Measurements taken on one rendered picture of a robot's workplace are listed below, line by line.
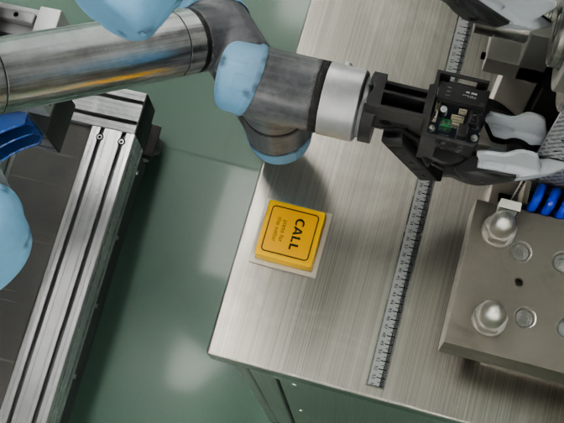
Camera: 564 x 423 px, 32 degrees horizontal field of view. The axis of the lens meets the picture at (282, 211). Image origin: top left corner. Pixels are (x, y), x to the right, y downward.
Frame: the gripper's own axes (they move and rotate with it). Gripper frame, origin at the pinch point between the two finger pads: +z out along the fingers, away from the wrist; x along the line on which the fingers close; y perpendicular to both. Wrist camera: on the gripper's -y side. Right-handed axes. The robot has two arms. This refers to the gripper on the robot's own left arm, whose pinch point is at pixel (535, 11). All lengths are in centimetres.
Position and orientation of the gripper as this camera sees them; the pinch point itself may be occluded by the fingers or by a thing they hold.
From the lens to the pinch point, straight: 95.2
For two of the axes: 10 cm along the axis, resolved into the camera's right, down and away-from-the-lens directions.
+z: 7.7, 3.6, 5.2
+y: 5.8, -0.7, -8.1
